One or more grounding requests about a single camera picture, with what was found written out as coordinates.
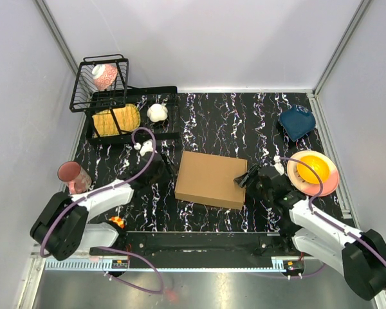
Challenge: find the brown cardboard box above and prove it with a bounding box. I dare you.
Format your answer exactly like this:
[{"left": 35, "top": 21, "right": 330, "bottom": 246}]
[{"left": 174, "top": 151, "right": 248, "bottom": 210}]

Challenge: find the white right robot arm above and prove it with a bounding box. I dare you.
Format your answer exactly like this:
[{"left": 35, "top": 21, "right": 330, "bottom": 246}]
[{"left": 234, "top": 165, "right": 386, "bottom": 301}]

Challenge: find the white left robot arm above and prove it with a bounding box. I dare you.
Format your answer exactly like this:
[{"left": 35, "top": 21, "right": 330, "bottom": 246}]
[{"left": 30, "top": 152, "right": 176, "bottom": 261}]

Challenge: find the orange bowl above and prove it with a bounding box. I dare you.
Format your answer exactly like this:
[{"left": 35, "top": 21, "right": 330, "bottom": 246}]
[{"left": 297, "top": 155, "right": 331, "bottom": 184}]

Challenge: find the yellow woven plate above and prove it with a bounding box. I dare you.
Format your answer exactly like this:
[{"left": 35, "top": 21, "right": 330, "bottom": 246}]
[{"left": 92, "top": 104, "right": 141, "bottom": 137}]

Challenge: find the pink plate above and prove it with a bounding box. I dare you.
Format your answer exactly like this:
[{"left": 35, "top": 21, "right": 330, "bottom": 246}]
[{"left": 286, "top": 150, "right": 340, "bottom": 196}]

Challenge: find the orange striped toy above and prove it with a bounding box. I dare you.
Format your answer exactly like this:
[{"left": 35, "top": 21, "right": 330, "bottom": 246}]
[{"left": 109, "top": 216, "right": 125, "bottom": 230}]

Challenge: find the dark blue bowl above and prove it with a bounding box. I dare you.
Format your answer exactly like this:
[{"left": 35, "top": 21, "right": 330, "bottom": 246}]
[{"left": 279, "top": 105, "right": 316, "bottom": 142}]

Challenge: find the pink mug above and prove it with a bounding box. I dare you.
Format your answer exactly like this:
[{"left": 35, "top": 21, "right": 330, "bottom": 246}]
[{"left": 57, "top": 161, "right": 92, "bottom": 194}]

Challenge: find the pink patterned bowl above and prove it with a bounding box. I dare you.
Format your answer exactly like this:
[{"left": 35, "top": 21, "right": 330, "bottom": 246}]
[{"left": 91, "top": 64, "right": 118, "bottom": 91}]

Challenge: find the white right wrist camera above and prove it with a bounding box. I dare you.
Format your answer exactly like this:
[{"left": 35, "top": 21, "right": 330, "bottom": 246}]
[{"left": 273, "top": 155, "right": 285, "bottom": 176}]

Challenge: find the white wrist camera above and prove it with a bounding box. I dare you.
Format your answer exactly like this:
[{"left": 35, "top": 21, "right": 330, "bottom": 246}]
[
  {"left": 133, "top": 139, "right": 157, "bottom": 159},
  {"left": 273, "top": 155, "right": 285, "bottom": 176}
]

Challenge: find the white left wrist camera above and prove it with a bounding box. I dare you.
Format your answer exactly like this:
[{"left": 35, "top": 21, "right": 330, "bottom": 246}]
[{"left": 133, "top": 139, "right": 157, "bottom": 159}]

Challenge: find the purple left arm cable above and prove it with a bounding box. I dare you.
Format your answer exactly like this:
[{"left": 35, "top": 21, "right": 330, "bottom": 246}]
[{"left": 39, "top": 126, "right": 165, "bottom": 294}]

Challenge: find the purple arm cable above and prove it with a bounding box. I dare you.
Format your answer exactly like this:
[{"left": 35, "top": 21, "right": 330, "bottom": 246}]
[
  {"left": 39, "top": 126, "right": 165, "bottom": 294},
  {"left": 253, "top": 156, "right": 386, "bottom": 289}
]

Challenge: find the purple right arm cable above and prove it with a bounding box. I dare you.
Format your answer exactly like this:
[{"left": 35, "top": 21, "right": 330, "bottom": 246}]
[{"left": 253, "top": 156, "right": 386, "bottom": 289}]

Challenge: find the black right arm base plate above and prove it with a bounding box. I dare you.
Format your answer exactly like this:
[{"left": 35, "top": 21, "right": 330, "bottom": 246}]
[{"left": 256, "top": 232, "right": 312, "bottom": 258}]

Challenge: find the black wire dish rack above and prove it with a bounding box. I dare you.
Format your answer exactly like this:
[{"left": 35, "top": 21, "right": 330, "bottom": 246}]
[{"left": 69, "top": 54, "right": 180, "bottom": 146}]

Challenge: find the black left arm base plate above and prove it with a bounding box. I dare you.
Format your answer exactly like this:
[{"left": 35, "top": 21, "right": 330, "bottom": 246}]
[{"left": 110, "top": 231, "right": 268, "bottom": 261}]

